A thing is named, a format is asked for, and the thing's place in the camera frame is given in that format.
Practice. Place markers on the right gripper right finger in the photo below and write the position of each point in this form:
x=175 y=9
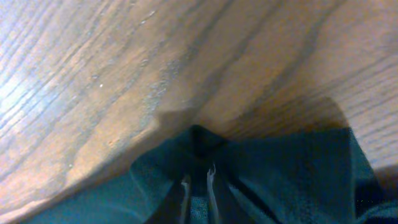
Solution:
x=223 y=206

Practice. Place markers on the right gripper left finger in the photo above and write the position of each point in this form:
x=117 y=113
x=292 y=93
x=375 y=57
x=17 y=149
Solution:
x=175 y=208

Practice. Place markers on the black t-shirt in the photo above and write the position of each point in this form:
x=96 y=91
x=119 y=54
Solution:
x=318 y=177

